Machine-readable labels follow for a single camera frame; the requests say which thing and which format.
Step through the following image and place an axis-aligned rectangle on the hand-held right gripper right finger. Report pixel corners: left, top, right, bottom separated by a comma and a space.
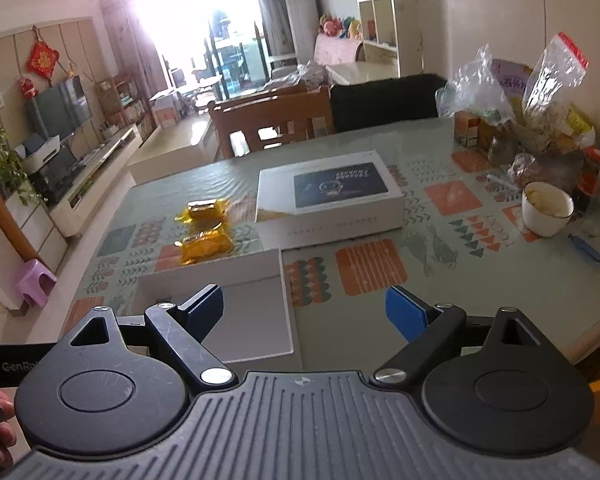
371, 286, 546, 390

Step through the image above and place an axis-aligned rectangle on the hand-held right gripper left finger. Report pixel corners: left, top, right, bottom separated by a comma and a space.
70, 284, 234, 391

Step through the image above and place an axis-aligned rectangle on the white box tray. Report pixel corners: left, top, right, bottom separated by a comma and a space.
129, 248, 304, 362

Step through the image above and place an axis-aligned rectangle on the yellow snack packet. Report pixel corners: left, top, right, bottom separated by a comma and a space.
175, 199, 231, 227
175, 229, 234, 265

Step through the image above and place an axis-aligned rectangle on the white tablet product box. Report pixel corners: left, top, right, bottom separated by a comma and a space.
254, 149, 406, 251

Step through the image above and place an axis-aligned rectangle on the desktop with patterned tablecloth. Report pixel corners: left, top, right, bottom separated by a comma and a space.
67, 114, 600, 367

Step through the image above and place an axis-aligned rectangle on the person's left hand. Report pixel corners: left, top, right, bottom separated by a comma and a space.
0, 392, 29, 479

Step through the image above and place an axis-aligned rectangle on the purple plastic stool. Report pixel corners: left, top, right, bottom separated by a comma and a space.
14, 258, 59, 309

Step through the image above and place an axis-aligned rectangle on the white low cabinet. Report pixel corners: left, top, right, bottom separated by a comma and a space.
128, 124, 219, 187

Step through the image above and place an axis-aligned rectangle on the white television cabinet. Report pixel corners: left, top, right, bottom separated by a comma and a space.
49, 125, 142, 239

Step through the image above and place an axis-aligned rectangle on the white paper cup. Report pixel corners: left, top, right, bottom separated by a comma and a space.
521, 182, 575, 238

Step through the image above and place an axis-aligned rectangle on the bag of peanuts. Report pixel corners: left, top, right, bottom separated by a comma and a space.
509, 152, 548, 187

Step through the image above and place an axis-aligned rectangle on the orange carton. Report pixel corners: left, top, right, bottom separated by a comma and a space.
454, 110, 512, 150

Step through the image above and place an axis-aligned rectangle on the blue clip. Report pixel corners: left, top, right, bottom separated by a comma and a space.
568, 233, 600, 267

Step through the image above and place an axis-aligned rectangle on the wooden chair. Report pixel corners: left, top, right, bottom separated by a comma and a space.
207, 84, 336, 161

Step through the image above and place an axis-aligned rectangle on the black garment on chair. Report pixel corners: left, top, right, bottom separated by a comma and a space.
329, 73, 449, 134

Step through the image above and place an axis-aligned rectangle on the white printer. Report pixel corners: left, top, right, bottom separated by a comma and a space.
21, 135, 62, 174

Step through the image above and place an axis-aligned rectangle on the wooden bookshelf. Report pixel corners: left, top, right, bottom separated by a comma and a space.
95, 72, 149, 137

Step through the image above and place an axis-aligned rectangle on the red-capped bottle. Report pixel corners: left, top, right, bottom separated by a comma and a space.
575, 147, 600, 213

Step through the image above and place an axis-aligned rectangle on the crumpled clear plastic bag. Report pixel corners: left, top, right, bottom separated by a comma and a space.
435, 44, 517, 127

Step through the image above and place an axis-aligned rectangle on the flat screen television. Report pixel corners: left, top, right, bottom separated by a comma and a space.
25, 74, 94, 142

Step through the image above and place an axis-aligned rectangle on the zip bag with red seal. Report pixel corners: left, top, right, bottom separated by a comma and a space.
522, 32, 590, 133

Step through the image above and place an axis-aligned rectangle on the white cubby shelf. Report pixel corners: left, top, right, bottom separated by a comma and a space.
355, 0, 426, 79

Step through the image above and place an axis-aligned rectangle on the row of stuffed toys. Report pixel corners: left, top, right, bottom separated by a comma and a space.
318, 14, 364, 41

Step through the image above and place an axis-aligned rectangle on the white standing air conditioner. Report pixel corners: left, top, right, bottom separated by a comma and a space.
284, 0, 322, 64

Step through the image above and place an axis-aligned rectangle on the red knot wall ornament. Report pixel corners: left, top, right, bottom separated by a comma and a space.
26, 39, 54, 82

